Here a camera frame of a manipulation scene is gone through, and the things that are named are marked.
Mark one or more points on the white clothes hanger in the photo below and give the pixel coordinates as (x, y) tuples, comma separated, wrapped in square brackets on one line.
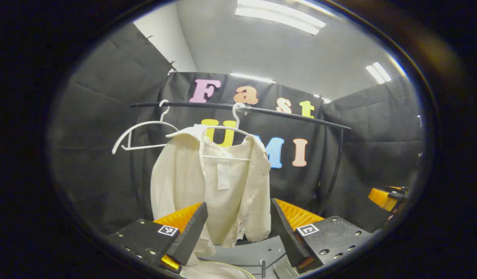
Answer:
[(145, 147), (226, 158)]

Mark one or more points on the black backdrop cloth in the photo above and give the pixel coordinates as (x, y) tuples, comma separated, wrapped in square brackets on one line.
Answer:
[(106, 116)]

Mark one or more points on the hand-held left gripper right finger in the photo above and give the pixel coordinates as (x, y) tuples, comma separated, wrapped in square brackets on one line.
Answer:
[(288, 236)]

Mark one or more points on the large ceiling light panel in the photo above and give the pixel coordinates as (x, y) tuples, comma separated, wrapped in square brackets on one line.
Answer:
[(281, 15)]

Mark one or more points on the small ceiling light panel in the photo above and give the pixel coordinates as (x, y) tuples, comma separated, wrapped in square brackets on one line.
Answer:
[(377, 72)]

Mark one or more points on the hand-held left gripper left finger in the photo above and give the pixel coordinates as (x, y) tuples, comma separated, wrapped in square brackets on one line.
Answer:
[(192, 232)]

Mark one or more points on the grey metal base plate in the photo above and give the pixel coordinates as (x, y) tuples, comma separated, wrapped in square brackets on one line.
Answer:
[(242, 254)]

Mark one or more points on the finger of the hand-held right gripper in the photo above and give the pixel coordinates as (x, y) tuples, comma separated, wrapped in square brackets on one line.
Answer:
[(381, 197)]

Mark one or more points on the cream button shirt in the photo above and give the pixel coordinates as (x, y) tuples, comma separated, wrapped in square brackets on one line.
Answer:
[(184, 174)]

